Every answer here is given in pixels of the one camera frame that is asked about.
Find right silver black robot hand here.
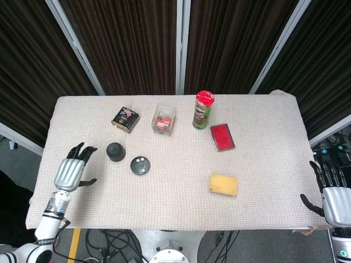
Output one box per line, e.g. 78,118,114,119
299,159,351,227

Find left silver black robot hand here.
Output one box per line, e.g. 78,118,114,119
53,142,99,192

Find black round jar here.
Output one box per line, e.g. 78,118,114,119
106,142,127,163

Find black jar lid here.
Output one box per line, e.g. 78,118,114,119
130,156,151,176

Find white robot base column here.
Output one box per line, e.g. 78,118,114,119
131,229,207,263

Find brown tape piece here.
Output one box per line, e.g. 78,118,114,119
291,225,316,237

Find black devices with green lights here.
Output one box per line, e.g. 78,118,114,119
312,130,351,170

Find black fabric item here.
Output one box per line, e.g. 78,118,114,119
0,171,37,246

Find black gold tin can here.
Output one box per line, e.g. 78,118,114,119
110,106,140,134

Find clear box with red toy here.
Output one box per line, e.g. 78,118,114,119
151,102,177,136

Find dark brown curtain panel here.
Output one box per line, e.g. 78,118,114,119
257,0,351,139
184,0,301,95
0,0,97,147
59,0,179,96

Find yellow sponge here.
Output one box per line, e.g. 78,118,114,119
209,173,239,197

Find white waffle tablecloth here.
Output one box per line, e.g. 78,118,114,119
25,89,333,232

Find red ink pad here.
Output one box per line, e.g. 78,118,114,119
210,123,236,153

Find green Pringles can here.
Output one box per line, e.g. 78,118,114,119
191,90,216,130

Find white partition bottom rail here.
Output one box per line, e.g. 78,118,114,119
308,113,351,148
0,122,44,157

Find black cable bundle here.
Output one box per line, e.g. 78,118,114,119
202,230,240,263
53,228,144,263

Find white partition post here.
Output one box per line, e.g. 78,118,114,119
175,0,191,95
45,0,106,96
248,0,312,95

